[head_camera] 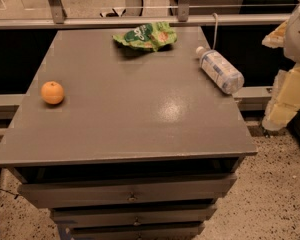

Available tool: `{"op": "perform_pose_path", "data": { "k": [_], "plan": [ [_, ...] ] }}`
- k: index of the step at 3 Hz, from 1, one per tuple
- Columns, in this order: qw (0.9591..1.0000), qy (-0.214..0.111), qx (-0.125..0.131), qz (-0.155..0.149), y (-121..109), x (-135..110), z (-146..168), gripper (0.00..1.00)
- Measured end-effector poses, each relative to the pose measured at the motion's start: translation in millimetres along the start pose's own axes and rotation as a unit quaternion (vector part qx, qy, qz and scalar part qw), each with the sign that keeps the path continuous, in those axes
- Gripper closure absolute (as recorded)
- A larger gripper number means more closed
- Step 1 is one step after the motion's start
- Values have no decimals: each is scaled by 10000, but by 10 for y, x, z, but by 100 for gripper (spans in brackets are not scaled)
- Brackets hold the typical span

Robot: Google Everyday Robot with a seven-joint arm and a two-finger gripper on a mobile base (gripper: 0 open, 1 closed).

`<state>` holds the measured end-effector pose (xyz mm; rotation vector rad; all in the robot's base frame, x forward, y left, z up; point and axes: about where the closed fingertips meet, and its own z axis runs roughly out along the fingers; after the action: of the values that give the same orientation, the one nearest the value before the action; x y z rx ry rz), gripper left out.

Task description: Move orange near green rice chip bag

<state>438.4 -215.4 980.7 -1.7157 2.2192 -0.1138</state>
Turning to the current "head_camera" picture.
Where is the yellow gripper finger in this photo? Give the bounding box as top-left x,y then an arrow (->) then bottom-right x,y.
262,21 -> 287,49
262,63 -> 300,131

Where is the orange fruit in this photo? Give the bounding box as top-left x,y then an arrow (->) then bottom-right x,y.
41,81 -> 64,105

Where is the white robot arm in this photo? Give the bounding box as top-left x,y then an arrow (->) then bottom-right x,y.
262,5 -> 300,131

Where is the green rice chip bag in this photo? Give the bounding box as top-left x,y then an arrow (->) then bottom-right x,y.
112,22 -> 177,52

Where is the clear plastic water bottle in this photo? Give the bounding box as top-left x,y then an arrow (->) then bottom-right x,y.
196,46 -> 244,94

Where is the grey drawer cabinet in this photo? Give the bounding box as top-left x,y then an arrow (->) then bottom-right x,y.
0,27 -> 256,240

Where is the white cable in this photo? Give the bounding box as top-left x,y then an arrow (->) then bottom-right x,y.
211,12 -> 220,51

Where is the metal railing frame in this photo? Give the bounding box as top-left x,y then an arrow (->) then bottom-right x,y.
0,0 -> 290,29

